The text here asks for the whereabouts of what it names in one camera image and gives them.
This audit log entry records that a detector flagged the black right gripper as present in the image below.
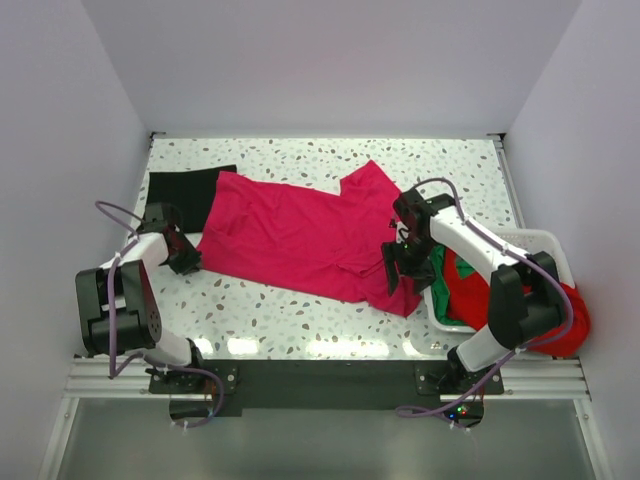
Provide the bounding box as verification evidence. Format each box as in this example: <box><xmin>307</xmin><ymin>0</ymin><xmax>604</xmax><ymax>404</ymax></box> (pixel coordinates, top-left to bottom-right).
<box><xmin>381</xmin><ymin>233</ymin><xmax>436</xmax><ymax>296</ymax></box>

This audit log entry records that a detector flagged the magenta t shirt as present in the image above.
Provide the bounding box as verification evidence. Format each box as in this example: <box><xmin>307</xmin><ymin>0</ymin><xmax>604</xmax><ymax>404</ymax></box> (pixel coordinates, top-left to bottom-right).
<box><xmin>197</xmin><ymin>161</ymin><xmax>422</xmax><ymax>317</ymax></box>

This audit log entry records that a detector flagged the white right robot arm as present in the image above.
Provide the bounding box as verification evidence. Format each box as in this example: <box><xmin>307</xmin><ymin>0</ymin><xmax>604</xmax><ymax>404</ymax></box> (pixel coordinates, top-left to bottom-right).
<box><xmin>381</xmin><ymin>188</ymin><xmax>574</xmax><ymax>393</ymax></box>

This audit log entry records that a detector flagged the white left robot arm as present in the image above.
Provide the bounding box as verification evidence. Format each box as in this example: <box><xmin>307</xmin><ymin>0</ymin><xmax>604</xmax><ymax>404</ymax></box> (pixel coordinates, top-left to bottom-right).
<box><xmin>75</xmin><ymin>201</ymin><xmax>207</xmax><ymax>392</ymax></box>

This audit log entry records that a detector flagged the green t shirt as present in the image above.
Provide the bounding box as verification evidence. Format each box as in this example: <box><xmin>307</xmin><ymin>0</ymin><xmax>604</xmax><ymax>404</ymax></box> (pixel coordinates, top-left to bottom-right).
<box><xmin>429</xmin><ymin>246</ymin><xmax>466</xmax><ymax>326</ymax></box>

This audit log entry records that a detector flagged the red t shirt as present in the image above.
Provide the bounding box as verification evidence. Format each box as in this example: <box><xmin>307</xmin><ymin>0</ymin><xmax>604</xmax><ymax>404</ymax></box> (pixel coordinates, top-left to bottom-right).
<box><xmin>442</xmin><ymin>247</ymin><xmax>593</xmax><ymax>359</ymax></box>

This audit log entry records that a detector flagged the folded black t shirt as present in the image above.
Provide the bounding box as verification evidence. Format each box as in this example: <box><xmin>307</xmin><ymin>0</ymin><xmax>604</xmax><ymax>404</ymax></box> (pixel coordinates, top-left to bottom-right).
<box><xmin>145</xmin><ymin>165</ymin><xmax>237</xmax><ymax>234</ymax></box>

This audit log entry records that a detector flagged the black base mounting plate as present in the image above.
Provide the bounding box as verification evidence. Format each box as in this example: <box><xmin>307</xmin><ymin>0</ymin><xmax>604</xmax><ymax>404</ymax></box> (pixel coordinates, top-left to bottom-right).
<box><xmin>147</xmin><ymin>360</ymin><xmax>505</xmax><ymax>426</ymax></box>

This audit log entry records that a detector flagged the white plastic laundry basket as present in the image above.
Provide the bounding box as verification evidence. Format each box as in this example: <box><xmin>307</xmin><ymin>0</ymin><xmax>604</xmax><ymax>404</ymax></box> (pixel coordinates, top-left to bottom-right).
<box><xmin>424</xmin><ymin>226</ymin><xmax>590</xmax><ymax>356</ymax></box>

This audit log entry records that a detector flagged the aluminium frame rail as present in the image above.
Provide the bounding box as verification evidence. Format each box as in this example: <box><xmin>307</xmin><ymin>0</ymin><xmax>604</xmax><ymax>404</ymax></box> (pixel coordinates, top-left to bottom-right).
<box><xmin>38</xmin><ymin>357</ymin><xmax>614</xmax><ymax>479</ymax></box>

